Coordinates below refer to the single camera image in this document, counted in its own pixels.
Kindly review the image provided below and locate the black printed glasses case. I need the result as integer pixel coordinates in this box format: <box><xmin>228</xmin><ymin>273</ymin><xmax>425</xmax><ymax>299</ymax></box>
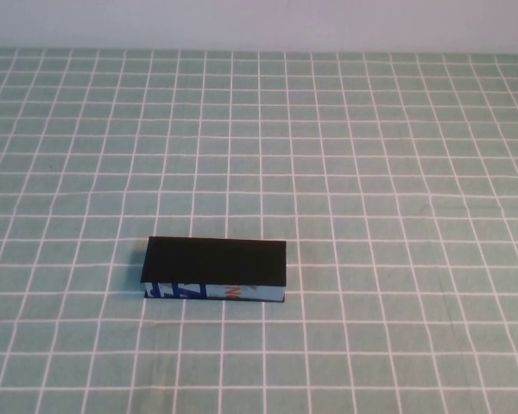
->
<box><xmin>140</xmin><ymin>235</ymin><xmax>290</xmax><ymax>305</ymax></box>

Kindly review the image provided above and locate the green checkered tablecloth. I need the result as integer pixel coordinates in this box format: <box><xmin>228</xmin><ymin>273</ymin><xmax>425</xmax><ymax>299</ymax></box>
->
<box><xmin>0</xmin><ymin>46</ymin><xmax>518</xmax><ymax>414</ymax></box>

